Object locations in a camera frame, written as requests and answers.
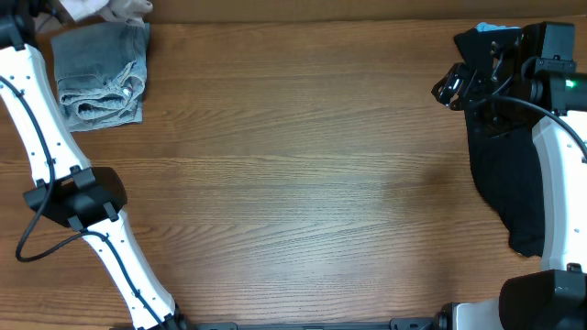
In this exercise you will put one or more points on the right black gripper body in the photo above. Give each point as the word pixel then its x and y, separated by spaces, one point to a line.
pixel 496 61

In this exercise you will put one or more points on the beige khaki shorts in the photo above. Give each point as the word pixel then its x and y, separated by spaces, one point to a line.
pixel 125 11

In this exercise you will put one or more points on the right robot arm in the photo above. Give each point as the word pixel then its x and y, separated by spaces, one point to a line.
pixel 524 103

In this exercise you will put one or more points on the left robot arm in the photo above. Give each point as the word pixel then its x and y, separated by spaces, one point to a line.
pixel 69 190

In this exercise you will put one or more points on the light blue cloth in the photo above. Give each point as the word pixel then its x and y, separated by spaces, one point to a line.
pixel 486 27

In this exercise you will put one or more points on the black t-shirt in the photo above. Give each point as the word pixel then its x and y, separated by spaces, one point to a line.
pixel 504 164

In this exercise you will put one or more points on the folded light blue jeans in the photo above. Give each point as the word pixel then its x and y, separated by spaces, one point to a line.
pixel 101 75

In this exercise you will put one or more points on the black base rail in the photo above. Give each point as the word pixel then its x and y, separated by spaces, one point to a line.
pixel 312 326

